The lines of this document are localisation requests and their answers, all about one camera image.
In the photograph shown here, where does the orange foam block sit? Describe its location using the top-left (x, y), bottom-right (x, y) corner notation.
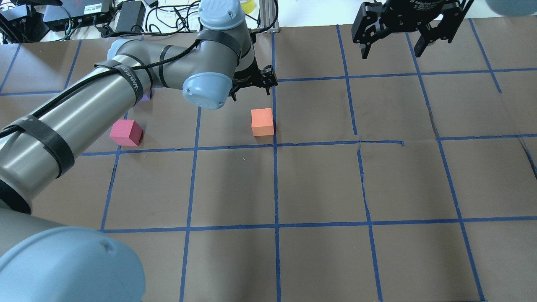
top-left (251, 108), bottom-right (275, 137)

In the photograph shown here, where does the black power adapter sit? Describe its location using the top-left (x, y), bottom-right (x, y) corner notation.
top-left (115, 0), bottom-right (146, 33)

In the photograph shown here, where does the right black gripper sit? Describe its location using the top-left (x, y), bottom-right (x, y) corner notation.
top-left (352, 0), bottom-right (474, 59)

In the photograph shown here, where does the red foam block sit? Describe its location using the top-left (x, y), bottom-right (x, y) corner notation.
top-left (109, 119), bottom-right (143, 146)

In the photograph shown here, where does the aluminium frame post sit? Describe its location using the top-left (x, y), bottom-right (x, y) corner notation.
top-left (258, 0), bottom-right (280, 33)

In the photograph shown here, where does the yellow tape roll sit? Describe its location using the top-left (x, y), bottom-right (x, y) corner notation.
top-left (240, 0), bottom-right (256, 14)

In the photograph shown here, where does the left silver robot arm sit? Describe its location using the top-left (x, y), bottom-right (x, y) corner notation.
top-left (0, 0), bottom-right (277, 302)

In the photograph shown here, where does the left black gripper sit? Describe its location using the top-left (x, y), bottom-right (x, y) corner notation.
top-left (231, 50), bottom-right (278, 99)

